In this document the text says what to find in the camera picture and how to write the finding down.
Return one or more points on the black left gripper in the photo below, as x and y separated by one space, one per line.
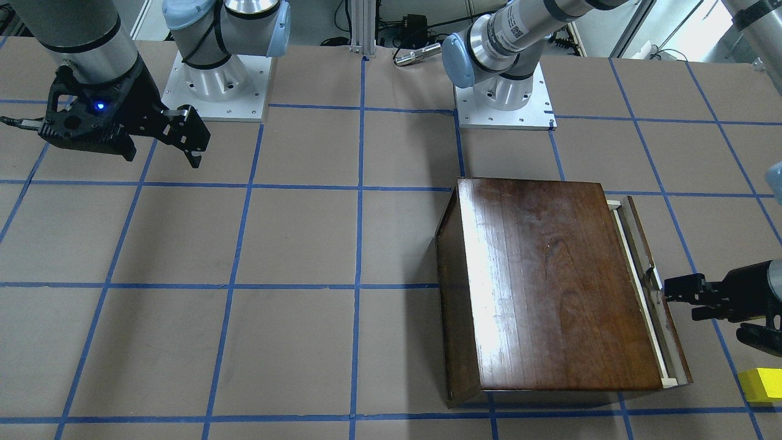
752 289

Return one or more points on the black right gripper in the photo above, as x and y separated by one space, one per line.
138 91

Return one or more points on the yellow block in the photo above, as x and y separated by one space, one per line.
761 385

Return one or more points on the light wooden drawer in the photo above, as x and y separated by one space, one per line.
671 360

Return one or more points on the dark wooden drawer cabinet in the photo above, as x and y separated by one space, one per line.
537 299

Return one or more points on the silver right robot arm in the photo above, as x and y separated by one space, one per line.
90 34

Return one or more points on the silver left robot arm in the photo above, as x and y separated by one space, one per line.
506 45

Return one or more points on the silver cylindrical tool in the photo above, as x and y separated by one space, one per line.
417 55

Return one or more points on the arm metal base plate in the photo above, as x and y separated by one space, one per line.
501 103
234 92

